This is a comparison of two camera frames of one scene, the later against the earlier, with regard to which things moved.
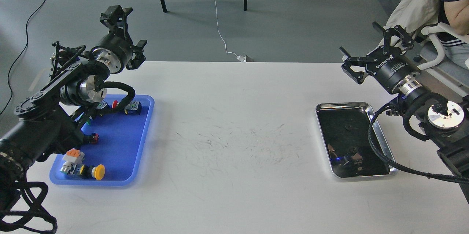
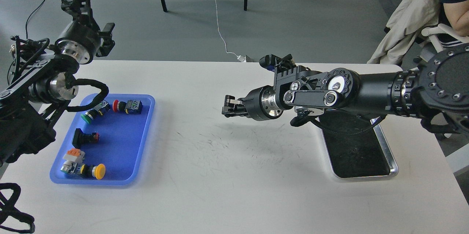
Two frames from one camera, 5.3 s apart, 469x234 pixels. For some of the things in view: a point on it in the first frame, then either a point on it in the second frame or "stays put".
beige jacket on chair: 419,8 stays put
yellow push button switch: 98,171 stays put
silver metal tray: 344,128 stays put
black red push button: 92,138 stays put
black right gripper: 389,66 -> 260,104
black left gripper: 115,49 -> 80,40
